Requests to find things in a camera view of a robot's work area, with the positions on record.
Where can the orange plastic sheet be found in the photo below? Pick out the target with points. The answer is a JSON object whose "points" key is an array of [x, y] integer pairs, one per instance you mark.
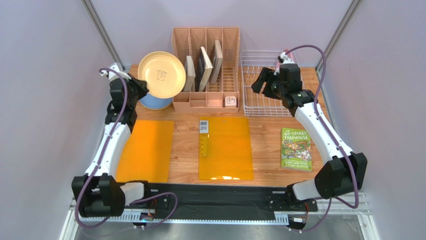
{"points": [[146, 155], [225, 152]]}

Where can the green treehouse book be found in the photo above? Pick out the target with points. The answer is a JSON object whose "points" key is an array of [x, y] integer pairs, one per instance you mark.
{"points": [[295, 150]]}

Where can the right book grey cover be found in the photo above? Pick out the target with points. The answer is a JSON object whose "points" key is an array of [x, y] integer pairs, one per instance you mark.
{"points": [[217, 61]]}

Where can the white power adapter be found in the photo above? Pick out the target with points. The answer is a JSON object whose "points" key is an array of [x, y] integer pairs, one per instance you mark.
{"points": [[230, 102]]}

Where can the left orange plastic sheet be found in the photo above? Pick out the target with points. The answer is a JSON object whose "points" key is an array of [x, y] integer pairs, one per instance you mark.
{"points": [[146, 155]]}

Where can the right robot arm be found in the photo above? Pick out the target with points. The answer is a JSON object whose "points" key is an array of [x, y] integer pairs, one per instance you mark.
{"points": [[343, 170]]}

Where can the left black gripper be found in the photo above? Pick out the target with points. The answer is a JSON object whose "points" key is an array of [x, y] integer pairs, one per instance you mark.
{"points": [[141, 84]]}

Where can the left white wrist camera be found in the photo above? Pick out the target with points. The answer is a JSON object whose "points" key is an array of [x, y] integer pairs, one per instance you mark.
{"points": [[114, 71]]}

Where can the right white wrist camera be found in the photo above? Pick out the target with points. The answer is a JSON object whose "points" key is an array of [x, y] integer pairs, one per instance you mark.
{"points": [[283, 58]]}

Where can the pink plate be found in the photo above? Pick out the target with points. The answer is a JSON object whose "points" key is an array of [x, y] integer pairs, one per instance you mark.
{"points": [[290, 55]]}

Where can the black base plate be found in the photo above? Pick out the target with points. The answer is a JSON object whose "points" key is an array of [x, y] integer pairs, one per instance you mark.
{"points": [[221, 202]]}

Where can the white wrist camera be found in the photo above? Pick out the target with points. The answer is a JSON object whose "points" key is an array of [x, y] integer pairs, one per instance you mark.
{"points": [[114, 71], [283, 58]]}

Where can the left book blue cover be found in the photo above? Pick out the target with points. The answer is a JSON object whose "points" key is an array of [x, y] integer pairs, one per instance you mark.
{"points": [[190, 74]]}

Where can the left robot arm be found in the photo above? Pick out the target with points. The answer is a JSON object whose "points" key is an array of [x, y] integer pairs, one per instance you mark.
{"points": [[98, 192]]}

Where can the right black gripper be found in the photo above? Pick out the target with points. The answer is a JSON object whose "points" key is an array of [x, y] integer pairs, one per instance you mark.
{"points": [[266, 81]]}

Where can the centre orange plastic sheet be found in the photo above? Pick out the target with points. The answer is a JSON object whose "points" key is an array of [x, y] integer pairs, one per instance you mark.
{"points": [[225, 152]]}

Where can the middle book black cover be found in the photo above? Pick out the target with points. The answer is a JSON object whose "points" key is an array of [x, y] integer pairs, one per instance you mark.
{"points": [[203, 71]]}

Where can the aluminium rail frame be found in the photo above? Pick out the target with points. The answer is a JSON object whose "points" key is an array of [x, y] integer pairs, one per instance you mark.
{"points": [[296, 221]]}

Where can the pink plastic file organizer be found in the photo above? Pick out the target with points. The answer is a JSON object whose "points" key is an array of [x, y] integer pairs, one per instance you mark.
{"points": [[211, 59]]}

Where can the blue plate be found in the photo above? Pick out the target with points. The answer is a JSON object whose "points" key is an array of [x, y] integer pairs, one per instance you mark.
{"points": [[154, 103]]}

